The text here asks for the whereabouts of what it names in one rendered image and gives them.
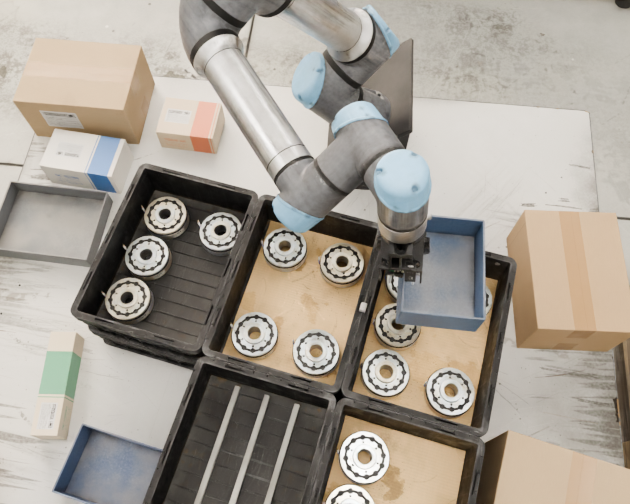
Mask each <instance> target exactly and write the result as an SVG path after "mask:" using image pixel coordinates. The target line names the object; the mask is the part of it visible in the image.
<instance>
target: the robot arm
mask: <svg viewBox="0 0 630 504"><path fill-rule="evenodd" d="M254 14H256V15H258V16H260V17H263V18H272V17H276V16H277V17H279V18H280V19H282V20H284V21H285V22H287V23H289V24H291V25H292V26H294V27H296V28H297V29H299V30H301V31H302V32H304V33H306V34H308V35H309V36H311V37H313V38H314V39H316V40H318V41H319V42H321V43H323V44H325V45H326V47H327V49H326V50H325V51H324V52H323V53H322V54H321V53H320V52H311V53H309V54H307V55H306V56H305V57H304V58H303V59H302V60H301V62H300V63H299V65H298V66H297V68H296V70H295V73H294V76H293V80H292V94H293V96H294V98H295V99H296V100H297V101H298V102H300V103H301V104H302V105H303V106H304V107H305V108H306V109H309V110H310V111H312V112H313V113H315V114H316V115H318V116H319V117H320V118H322V119H323V120H325V121H326V122H328V123H329V124H330V125H332V132H333V135H334V138H335V140H334V141H333V142H332V143H331V144H330V145H329V146H328V147H327V148H326V149H325V150H324V151H323V152H322V153H321V154H320V155H319V156H318V157H317V158H315V159H314V157H312V155H311V154H310V152H309V151H308V149H307V148H306V146H305V145H304V143H303V142H302V140H301V139H300V137H299V136H298V134H297V133H296V131H295V130H294V128H293V127H292V125H291V124H290V122H289V121H288V119H287V118H286V117H285V115H284V114H283V112H282V111H281V109H280V108H279V106H278V105H277V103H276V102H275V100H274V99H273V97H272V96H271V94H270V93H269V91H268V90H267V88H266V87H265V85H264V84H263V82H262V81H261V79H260V78H259V76H258V75H257V73H256V72H255V70H254V69H253V67H252V66H251V64H250V63H249V61H248V60H247V58H246V57H245V55H244V54H243V53H244V45H243V42H242V40H241V39H240V38H239V32H240V31H241V29H242V28H243V27H244V26H245V25H246V24H247V22H248V21H249V20H250V19H251V18H252V17H253V15H254ZM179 29H180V35H181V40H182V44H183V48H184V50H185V53H186V55H187V58H188V60H189V62H190V63H191V65H192V67H193V68H194V70H195V71H196V73H197V74H198V75H199V76H201V77H203V78H207V79H208V81H209V82H210V84H211V85H212V87H213V89H214V90H215V92H216V93H217V95H218V96H219V98H220V99H221V101H222V103H223V104H224V106H225V107H226V109H227V110H228V112H229V113H230V115H231V117H232V118H233V120H234V121H235V123H236V124H237V126H238V127H239V129H240V131H241V132H242V134H243V135H244V137H245V138H246V140H247V141H248V143H249V145H250V146H251V148H252V149H253V151H254V152H255V154H256V155H257V157H258V159H259V160H260V162H261V163H262V165H263V166H264V168H265V169H266V171H267V172H268V174H269V176H270V177H271V179H272V180H273V182H274V184H275V185H276V187H277V188H278V190H279V191H280V193H278V194H277V195H276V198H275V199H274V200H273V203H272V207H273V209H274V213H275V215H276V217H277V218H278V220H279V221H280V222H281V223H282V224H283V225H284V226H285V227H287V228H288V229H290V230H291V231H293V232H296V233H304V232H307V231H308V230H309V229H311V228H312V227H314V226H315V225H316V224H317V223H319V222H320V221H321V220H323V219H324V218H325V216H326V215H327V214H328V213H329V212H330V211H331V210H332V209H333V208H335V207H336V206H337V205H338V204H339V203H340V202H341V201H342V200H343V199H344V198H345V197H347V196H348V195H349V194H350V193H351V192H352V191H353V190H354V189H356V188H357V187H358V186H359V185H360V184H361V183H362V182H363V181H364V183H365V184H366V185H367V187H368V188H369V190H370V191H371V193H372V194H373V196H374V198H375V200H376V202H377V219H378V227H379V230H380V234H377V246H376V249H377V250H378V251H380V257H379V268H378V269H379V280H380V281H381V278H382V270H385V276H387V275H389V277H388V282H389V283H391V279H392V276H394V273H395V277H400V278H402V277H403V273H405V282H407V281H408V282H412V285H413V284H414V282H415V280H416V275H417V276H419V275H420V283H421V282H422V268H423V255H425V254H429V253H430V237H426V236H427V232H426V231H425V229H426V226H427V220H431V219H432V214H431V213H428V207H429V197H430V193H431V188H432V182H431V176H430V169H429V166H428V164H427V162H426V161H425V159H424V158H423V157H422V156H421V155H418V154H417V153H414V152H413V151H411V150H406V149H405V148H404V146H403V145H402V144H401V142H400V141H399V139H398V138H397V136H396V135H395V134H394V132H393V131H392V129H391V128H390V126H389V123H388V122H389V119H390V115H391V104H390V101H389V100H388V98H387V97H385V96H384V95H383V94H382V93H380V92H378V91H375V90H371V89H368V88H364V87H361V86H362V85H363V84H364V83H365V82H366V81H367V80H368V79H369V78H370V77H371V76H372V75H373V74H374V73H375V72H376V71H377V70H378V69H379V68H380V67H381V66H382V65H383V64H384V63H385V62H386V61H387V60H388V59H389V58H391V57H392V54H393V53H394V52H395V51H396V50H397V49H398V47H399V44H400V42H399V39H398V38H397V37H396V36H395V34H394V33H393V32H392V31H391V29H390V28H389V27H388V26H387V24H386V23H385V22H384V20H383V19H382V18H381V17H380V15H379V14H378V13H377V12H376V10H375V9H374V8H373V7H372V6H371V5H367V6H366V7H363V8H362V9H360V8H347V7H345V6H344V5H343V4H341V3H340V2H338V1H337V0H180V4H179ZM382 261H385V265H386V266H383V265H382Z"/></svg>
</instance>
